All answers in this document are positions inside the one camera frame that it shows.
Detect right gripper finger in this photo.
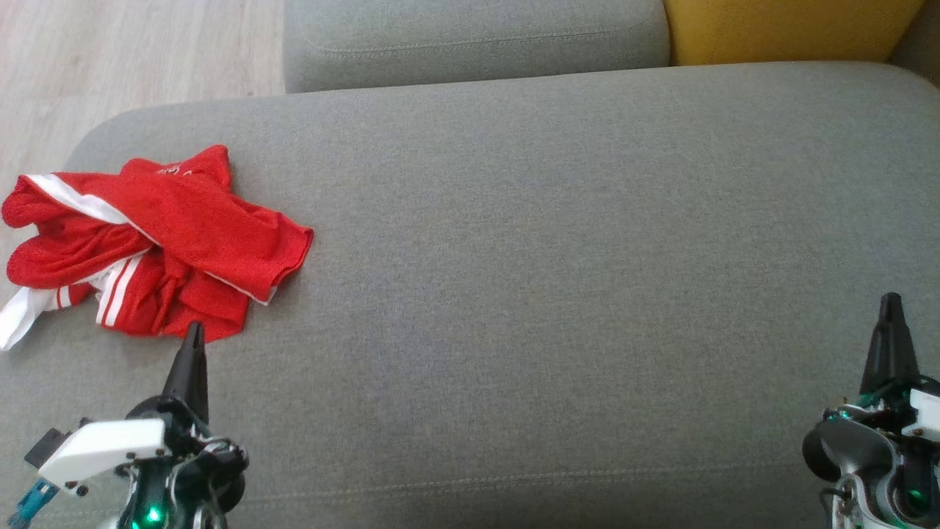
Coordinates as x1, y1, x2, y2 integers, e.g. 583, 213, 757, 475
861, 292, 919, 395

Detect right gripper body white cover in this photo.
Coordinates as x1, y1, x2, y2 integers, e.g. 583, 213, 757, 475
822, 375, 940, 529

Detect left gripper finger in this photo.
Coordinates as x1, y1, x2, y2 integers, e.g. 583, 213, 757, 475
162, 321, 211, 425

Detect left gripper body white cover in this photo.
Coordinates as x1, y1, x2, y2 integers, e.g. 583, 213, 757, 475
38, 395, 249, 529

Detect red basketball jersey white sleeves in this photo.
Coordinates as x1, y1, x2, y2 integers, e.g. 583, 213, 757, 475
0, 246, 252, 351

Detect red shorts white stripe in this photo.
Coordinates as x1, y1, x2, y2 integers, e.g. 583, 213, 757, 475
2, 145, 315, 306

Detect grey sofa back cushion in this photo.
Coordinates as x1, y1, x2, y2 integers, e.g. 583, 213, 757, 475
283, 0, 671, 94
889, 0, 940, 87

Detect grey sofa seat cushion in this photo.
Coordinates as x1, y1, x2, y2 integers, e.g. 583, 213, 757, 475
0, 61, 940, 529

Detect yellow pillow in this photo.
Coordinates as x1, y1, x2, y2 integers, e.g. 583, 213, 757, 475
663, 0, 928, 67

